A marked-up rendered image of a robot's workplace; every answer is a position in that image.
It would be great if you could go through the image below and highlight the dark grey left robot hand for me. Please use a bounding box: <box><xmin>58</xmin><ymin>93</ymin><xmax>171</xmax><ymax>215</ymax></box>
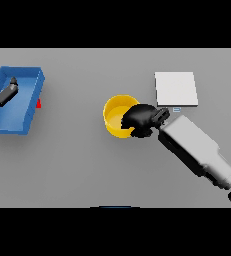
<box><xmin>0</xmin><ymin>66</ymin><xmax>20</xmax><ymax>118</ymax></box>

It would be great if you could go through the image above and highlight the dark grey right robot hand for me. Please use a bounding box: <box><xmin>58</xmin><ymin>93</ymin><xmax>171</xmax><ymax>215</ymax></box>
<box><xmin>120</xmin><ymin>103</ymin><xmax>171</xmax><ymax>139</ymax></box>

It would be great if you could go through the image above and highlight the yellow bowl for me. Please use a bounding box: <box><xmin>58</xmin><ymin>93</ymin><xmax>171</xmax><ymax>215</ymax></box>
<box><xmin>102</xmin><ymin>94</ymin><xmax>141</xmax><ymax>139</ymax></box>

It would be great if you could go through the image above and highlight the pale square measuring scale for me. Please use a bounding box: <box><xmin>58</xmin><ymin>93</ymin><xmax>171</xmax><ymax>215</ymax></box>
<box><xmin>154</xmin><ymin>71</ymin><xmax>199</xmax><ymax>113</ymax></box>

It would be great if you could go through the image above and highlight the blue tray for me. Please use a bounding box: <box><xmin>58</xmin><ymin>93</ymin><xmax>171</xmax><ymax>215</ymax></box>
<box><xmin>0</xmin><ymin>65</ymin><xmax>46</xmax><ymax>136</ymax></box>

